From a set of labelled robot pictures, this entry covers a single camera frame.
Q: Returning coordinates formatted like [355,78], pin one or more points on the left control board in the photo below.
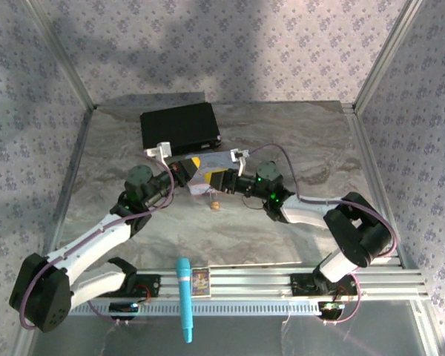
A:
[124,308]

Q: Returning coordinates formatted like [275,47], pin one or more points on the aluminium floor rail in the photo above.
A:
[374,185]
[68,185]

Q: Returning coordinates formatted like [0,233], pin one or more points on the right control board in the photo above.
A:
[332,308]

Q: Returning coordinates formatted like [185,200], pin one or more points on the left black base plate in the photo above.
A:
[148,285]

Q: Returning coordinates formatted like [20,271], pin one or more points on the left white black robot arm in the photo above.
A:
[96,237]

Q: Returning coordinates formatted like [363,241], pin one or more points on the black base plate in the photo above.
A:
[148,285]
[302,285]

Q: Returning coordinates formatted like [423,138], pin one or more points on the aluminium frame post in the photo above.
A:
[383,55]
[63,55]

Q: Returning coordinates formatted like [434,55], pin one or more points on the small brass padlock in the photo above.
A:
[216,205]

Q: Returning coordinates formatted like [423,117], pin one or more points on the blue marker pen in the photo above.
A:
[184,289]

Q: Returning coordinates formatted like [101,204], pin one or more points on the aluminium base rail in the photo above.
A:
[252,282]

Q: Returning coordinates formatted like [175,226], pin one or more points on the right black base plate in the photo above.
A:
[302,285]

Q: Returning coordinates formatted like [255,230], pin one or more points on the black flat case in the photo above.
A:
[178,126]

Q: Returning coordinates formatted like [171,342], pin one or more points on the pale patterned flat box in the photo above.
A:
[215,161]

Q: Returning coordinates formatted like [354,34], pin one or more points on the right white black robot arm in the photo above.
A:
[348,230]

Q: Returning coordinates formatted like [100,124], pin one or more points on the control board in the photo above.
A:
[332,308]
[124,308]

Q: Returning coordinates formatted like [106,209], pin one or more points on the small picture card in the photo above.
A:
[201,282]

